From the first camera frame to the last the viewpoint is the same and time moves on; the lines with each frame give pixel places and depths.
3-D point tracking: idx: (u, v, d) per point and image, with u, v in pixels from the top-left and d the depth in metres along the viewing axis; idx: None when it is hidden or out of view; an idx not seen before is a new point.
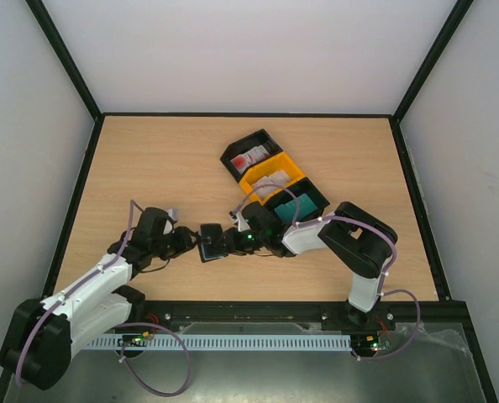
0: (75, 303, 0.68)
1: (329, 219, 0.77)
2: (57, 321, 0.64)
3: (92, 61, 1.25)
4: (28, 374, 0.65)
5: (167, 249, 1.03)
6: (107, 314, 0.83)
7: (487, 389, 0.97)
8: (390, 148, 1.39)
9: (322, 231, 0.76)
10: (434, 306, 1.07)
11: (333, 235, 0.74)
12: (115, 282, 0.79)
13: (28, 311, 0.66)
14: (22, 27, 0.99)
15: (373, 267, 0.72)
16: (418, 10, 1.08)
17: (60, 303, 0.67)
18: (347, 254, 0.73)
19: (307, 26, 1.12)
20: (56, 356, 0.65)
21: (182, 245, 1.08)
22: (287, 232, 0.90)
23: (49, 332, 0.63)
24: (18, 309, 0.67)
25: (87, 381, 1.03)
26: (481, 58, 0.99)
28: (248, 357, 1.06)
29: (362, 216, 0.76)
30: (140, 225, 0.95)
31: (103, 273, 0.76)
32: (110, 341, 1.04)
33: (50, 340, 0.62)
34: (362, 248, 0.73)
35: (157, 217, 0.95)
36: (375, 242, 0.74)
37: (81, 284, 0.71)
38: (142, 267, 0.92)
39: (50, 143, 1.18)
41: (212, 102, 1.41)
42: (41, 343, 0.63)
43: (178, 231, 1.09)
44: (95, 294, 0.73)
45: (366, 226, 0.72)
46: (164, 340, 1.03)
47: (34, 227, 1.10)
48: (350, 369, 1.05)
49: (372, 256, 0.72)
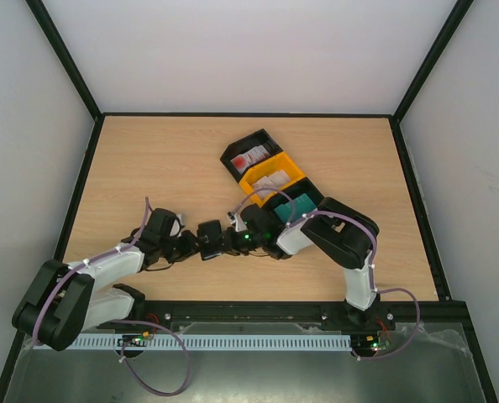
0: (96, 269, 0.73)
1: (312, 213, 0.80)
2: (81, 279, 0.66)
3: (91, 61, 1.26)
4: (45, 333, 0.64)
5: (173, 251, 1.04)
6: (112, 300, 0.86)
7: (487, 388, 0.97)
8: (390, 148, 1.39)
9: (305, 225, 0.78)
10: (434, 307, 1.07)
11: (314, 228, 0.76)
12: (128, 266, 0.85)
13: (53, 269, 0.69)
14: (21, 27, 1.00)
15: (350, 254, 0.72)
16: (417, 10, 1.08)
17: (83, 265, 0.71)
18: (327, 243, 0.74)
19: (305, 25, 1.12)
20: (76, 315, 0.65)
21: (188, 248, 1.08)
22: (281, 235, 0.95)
23: (72, 289, 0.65)
24: (43, 266, 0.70)
25: (86, 381, 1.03)
26: (480, 57, 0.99)
28: (248, 357, 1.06)
29: (342, 209, 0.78)
30: (150, 224, 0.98)
31: (121, 253, 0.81)
32: (110, 341, 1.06)
33: (75, 295, 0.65)
34: (341, 239, 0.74)
35: (167, 217, 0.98)
36: (354, 232, 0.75)
37: (102, 256, 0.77)
38: (149, 264, 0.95)
39: (50, 143, 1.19)
41: (212, 102, 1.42)
42: (63, 300, 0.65)
43: (184, 235, 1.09)
44: (110, 269, 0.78)
45: (343, 217, 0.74)
46: (164, 340, 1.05)
47: (34, 227, 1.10)
48: (350, 370, 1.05)
49: (353, 247, 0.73)
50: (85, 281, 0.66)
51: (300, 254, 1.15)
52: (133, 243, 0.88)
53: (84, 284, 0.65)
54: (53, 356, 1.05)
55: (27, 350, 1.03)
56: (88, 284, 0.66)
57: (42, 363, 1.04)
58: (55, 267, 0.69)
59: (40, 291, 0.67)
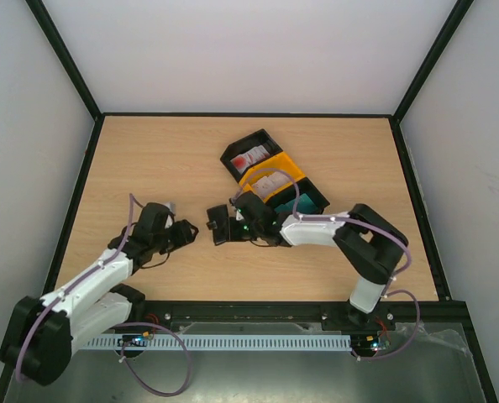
0: (74, 300, 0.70)
1: (344, 221, 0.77)
2: (57, 318, 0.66)
3: (91, 61, 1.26)
4: (28, 370, 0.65)
5: (167, 243, 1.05)
6: (108, 312, 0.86)
7: (487, 389, 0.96)
8: (390, 148, 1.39)
9: (337, 234, 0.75)
10: (435, 306, 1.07)
11: (349, 239, 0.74)
12: (118, 276, 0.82)
13: (28, 307, 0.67)
14: (21, 26, 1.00)
15: (382, 270, 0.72)
16: (417, 10, 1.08)
17: (59, 299, 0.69)
18: (359, 258, 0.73)
19: (305, 25, 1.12)
20: (57, 353, 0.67)
21: (181, 239, 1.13)
22: (287, 224, 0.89)
23: (49, 329, 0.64)
24: (18, 305, 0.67)
25: (86, 381, 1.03)
26: (481, 57, 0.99)
28: (248, 357, 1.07)
29: (376, 219, 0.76)
30: (142, 221, 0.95)
31: (104, 269, 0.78)
32: (110, 341, 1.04)
33: (52, 337, 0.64)
34: (375, 253, 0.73)
35: (160, 212, 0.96)
36: (387, 245, 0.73)
37: (81, 280, 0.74)
38: (142, 264, 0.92)
39: (50, 143, 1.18)
41: (212, 102, 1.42)
42: (41, 342, 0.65)
43: (176, 225, 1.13)
44: (93, 292, 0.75)
45: (379, 230, 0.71)
46: (164, 340, 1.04)
47: (34, 227, 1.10)
48: (350, 369, 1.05)
49: (385, 263, 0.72)
50: (60, 321, 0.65)
51: (299, 254, 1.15)
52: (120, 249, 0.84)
53: (60, 325, 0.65)
54: None
55: None
56: (65, 323, 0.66)
57: None
58: (29, 304, 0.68)
59: (18, 332, 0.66)
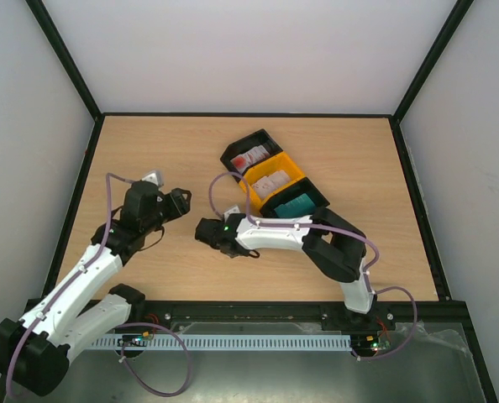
0: (55, 317, 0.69)
1: (308, 227, 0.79)
2: (38, 342, 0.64)
3: (92, 61, 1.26)
4: (25, 384, 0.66)
5: (161, 219, 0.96)
6: (107, 316, 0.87)
7: (487, 389, 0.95)
8: (390, 148, 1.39)
9: (306, 244, 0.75)
10: (434, 306, 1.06)
11: (317, 246, 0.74)
12: (105, 276, 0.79)
13: (9, 330, 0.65)
14: (21, 26, 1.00)
15: (350, 272, 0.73)
16: (417, 10, 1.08)
17: (39, 319, 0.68)
18: (328, 264, 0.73)
19: (305, 25, 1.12)
20: (49, 369, 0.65)
21: (175, 212, 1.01)
22: (243, 232, 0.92)
23: (32, 352, 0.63)
24: None
25: (87, 381, 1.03)
26: (480, 58, 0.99)
28: (248, 357, 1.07)
29: (338, 221, 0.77)
30: (127, 206, 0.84)
31: (86, 273, 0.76)
32: (109, 341, 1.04)
33: (35, 359, 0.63)
34: (342, 255, 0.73)
35: (143, 198, 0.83)
36: (348, 244, 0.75)
37: (60, 292, 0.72)
38: (133, 251, 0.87)
39: (50, 143, 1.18)
41: (212, 102, 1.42)
42: (27, 364, 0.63)
43: (168, 198, 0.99)
44: (77, 301, 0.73)
45: (341, 231, 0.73)
46: (164, 340, 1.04)
47: (34, 227, 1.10)
48: (350, 369, 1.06)
49: (351, 262, 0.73)
50: (42, 343, 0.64)
51: (300, 254, 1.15)
52: (102, 245, 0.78)
53: (41, 348, 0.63)
54: None
55: None
56: (46, 346, 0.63)
57: None
58: (10, 327, 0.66)
59: (5, 353, 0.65)
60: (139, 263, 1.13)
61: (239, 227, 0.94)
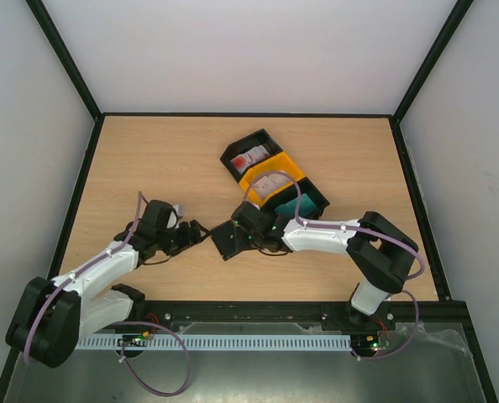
0: (84, 283, 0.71)
1: (355, 230, 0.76)
2: (68, 297, 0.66)
3: (92, 61, 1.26)
4: (38, 351, 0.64)
5: (171, 243, 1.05)
6: (112, 306, 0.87)
7: (487, 388, 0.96)
8: (390, 148, 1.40)
9: (351, 246, 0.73)
10: (435, 306, 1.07)
11: (364, 250, 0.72)
12: (123, 269, 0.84)
13: (39, 287, 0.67)
14: (21, 26, 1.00)
15: (396, 281, 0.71)
16: (417, 11, 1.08)
17: (70, 280, 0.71)
18: (374, 269, 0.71)
19: (305, 26, 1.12)
20: (65, 333, 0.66)
21: (186, 241, 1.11)
22: (290, 230, 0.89)
23: (60, 306, 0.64)
24: (28, 285, 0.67)
25: (87, 381, 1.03)
26: (481, 58, 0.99)
28: (248, 357, 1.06)
29: (388, 228, 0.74)
30: (146, 216, 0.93)
31: (112, 257, 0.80)
32: (110, 341, 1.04)
33: (62, 315, 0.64)
34: (389, 264, 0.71)
35: (163, 208, 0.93)
36: (397, 253, 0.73)
37: (91, 264, 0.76)
38: (145, 258, 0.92)
39: (50, 143, 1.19)
41: (212, 102, 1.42)
42: (52, 320, 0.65)
43: (183, 227, 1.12)
44: (102, 280, 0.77)
45: (392, 239, 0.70)
46: (164, 340, 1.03)
47: (35, 227, 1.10)
48: (349, 369, 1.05)
49: (397, 271, 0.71)
50: (71, 300, 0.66)
51: (300, 254, 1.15)
52: (126, 243, 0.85)
53: (71, 302, 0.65)
54: None
55: None
56: (75, 301, 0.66)
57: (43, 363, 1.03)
58: (40, 285, 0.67)
59: (28, 311, 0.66)
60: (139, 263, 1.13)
61: (287, 227, 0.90)
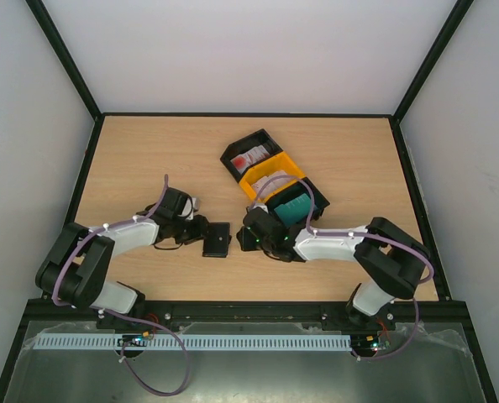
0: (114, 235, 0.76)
1: (363, 237, 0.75)
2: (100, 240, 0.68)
3: (92, 61, 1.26)
4: (65, 290, 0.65)
5: (183, 232, 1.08)
6: (123, 288, 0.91)
7: (486, 388, 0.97)
8: (389, 149, 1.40)
9: (359, 252, 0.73)
10: (434, 307, 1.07)
11: (372, 255, 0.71)
12: (143, 239, 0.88)
13: (74, 230, 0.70)
14: (21, 26, 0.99)
15: (406, 286, 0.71)
16: (417, 11, 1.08)
17: (103, 229, 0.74)
18: (383, 274, 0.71)
19: (305, 26, 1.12)
20: (95, 276, 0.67)
21: (197, 233, 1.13)
22: (301, 240, 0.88)
23: (93, 247, 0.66)
24: (66, 227, 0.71)
25: (86, 382, 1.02)
26: (481, 58, 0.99)
28: (248, 358, 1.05)
29: (396, 232, 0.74)
30: (165, 199, 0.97)
31: (139, 223, 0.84)
32: (110, 341, 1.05)
33: (96, 253, 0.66)
34: (399, 269, 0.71)
35: (181, 196, 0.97)
36: (407, 259, 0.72)
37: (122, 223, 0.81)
38: (161, 237, 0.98)
39: (50, 143, 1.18)
41: (211, 102, 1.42)
42: (84, 260, 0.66)
43: (196, 219, 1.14)
44: (128, 238, 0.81)
45: (404, 246, 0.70)
46: (164, 340, 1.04)
47: (35, 227, 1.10)
48: (350, 370, 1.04)
49: (408, 277, 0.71)
50: (103, 243, 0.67)
51: None
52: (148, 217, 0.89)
53: (104, 244, 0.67)
54: (53, 356, 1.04)
55: (27, 350, 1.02)
56: (108, 245, 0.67)
57: (43, 363, 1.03)
58: (76, 228, 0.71)
59: (61, 252, 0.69)
60: (139, 263, 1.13)
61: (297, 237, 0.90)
